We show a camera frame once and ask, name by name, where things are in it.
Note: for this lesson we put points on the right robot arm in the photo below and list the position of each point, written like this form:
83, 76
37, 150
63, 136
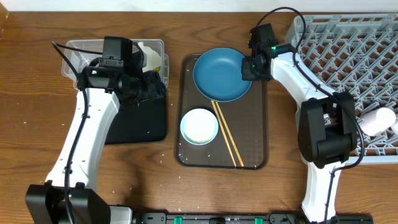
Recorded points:
325, 132

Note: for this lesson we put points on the black tray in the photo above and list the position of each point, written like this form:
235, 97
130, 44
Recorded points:
146, 122

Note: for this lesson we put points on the light green cup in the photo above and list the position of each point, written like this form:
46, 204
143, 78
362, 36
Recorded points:
394, 127

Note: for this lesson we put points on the grey dishwasher rack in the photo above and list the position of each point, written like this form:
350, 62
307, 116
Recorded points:
351, 52

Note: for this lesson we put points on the clear plastic bin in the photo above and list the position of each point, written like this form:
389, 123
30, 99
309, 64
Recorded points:
82, 59

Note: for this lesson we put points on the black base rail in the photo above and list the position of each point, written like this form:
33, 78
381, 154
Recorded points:
272, 218

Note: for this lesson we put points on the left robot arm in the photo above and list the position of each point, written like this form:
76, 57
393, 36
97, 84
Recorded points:
121, 99

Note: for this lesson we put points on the brown serving tray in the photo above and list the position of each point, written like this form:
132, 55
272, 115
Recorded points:
246, 118

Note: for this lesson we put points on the dark blue plate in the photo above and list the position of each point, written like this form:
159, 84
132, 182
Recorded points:
217, 75

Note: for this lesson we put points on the white napkin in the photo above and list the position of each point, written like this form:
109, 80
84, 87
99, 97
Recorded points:
152, 60

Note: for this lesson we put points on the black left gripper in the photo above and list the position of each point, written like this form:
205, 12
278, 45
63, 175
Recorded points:
156, 88

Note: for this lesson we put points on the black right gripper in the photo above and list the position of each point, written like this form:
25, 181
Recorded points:
247, 74

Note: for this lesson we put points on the pink cup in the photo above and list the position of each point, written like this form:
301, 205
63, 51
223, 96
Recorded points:
377, 121

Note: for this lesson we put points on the wooden chopstick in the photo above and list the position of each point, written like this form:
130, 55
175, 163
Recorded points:
223, 131
229, 134

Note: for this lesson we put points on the light blue rice bowl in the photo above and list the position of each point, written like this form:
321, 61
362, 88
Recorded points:
199, 126

